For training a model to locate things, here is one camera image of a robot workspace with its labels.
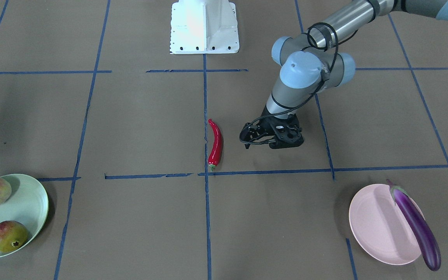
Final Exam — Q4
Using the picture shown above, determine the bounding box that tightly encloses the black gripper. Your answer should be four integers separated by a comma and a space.
240, 114, 305, 149

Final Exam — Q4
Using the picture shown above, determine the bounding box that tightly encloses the red chili pepper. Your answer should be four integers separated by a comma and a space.
207, 119, 224, 172

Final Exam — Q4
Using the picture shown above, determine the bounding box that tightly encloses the purple eggplant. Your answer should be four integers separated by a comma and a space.
386, 179, 442, 271

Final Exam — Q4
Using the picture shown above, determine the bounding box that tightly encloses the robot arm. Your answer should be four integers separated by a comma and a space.
239, 0, 448, 149

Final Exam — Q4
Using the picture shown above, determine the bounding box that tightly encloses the pink plate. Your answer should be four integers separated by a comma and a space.
348, 184, 422, 265

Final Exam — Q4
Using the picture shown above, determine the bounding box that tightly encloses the brown paper table cover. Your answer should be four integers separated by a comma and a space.
0, 0, 448, 280

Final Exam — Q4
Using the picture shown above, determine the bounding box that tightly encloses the green plate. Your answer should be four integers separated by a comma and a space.
0, 174, 49, 257

